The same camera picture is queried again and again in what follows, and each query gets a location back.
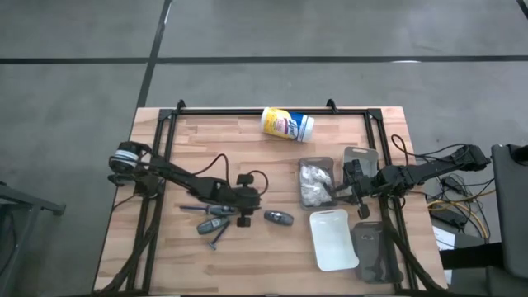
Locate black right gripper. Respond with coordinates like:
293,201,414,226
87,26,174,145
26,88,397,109
328,159,383,221

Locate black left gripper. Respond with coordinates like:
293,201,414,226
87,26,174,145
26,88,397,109
227,173,263,229

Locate clear bag white cotton pads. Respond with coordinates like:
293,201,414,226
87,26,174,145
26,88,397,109
307,179,336,197
302,191,331,207

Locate grey pouch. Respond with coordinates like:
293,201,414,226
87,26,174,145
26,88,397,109
196,217,231,236

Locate smoky translucent plastic tray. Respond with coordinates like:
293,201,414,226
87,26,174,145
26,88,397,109
297,155,340,211

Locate white plastic tray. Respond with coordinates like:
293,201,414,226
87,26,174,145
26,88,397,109
309,208,361,273

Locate dark gray plastic tray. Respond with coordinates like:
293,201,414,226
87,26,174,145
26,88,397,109
351,220,405,285

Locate yellow disinfecting wipes canister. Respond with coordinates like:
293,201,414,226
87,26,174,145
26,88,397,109
260,106,316,144

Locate black power brick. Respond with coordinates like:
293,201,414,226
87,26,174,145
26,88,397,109
431,207,467,229

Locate gray metal stand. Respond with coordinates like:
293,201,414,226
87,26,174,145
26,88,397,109
0,181,67,297

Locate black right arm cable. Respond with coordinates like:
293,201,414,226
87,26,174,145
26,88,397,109
389,134,467,162

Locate black aluminium table frame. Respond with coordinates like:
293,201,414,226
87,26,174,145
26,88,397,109
92,98,449,296

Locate yellow cable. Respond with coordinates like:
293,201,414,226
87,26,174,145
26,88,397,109
427,189,496,241

